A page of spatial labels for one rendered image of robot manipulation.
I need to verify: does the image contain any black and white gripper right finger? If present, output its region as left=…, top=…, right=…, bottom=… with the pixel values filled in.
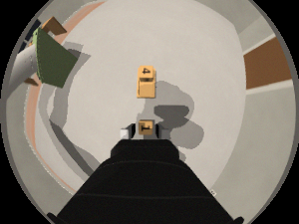
left=155, top=123, right=170, bottom=140

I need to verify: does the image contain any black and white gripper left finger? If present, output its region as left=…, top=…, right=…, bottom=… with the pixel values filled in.
left=121, top=123, right=136, bottom=139

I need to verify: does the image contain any small wooden tray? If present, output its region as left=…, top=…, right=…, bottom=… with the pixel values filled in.
left=137, top=68, right=155, bottom=99

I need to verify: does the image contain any wooden number cube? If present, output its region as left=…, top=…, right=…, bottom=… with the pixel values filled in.
left=140, top=66, right=153, bottom=82
left=139, top=120, right=152, bottom=134

